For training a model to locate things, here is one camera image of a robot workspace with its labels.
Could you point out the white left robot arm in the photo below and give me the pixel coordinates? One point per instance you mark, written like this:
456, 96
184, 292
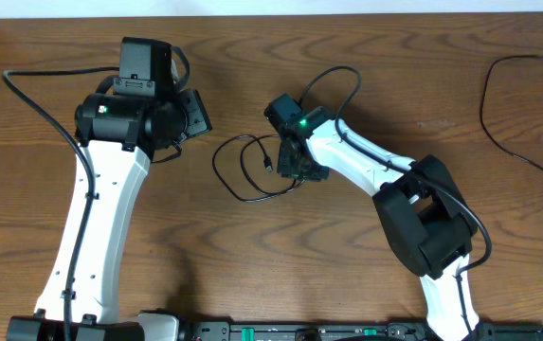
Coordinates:
143, 105

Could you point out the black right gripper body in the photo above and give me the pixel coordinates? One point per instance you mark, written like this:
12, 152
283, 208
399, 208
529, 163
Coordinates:
303, 170

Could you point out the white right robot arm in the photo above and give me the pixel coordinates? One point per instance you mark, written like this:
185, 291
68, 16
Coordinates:
417, 202

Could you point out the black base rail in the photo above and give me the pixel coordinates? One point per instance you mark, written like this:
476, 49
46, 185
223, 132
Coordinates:
218, 330

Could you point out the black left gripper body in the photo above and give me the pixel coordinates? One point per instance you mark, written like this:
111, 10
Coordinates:
196, 114

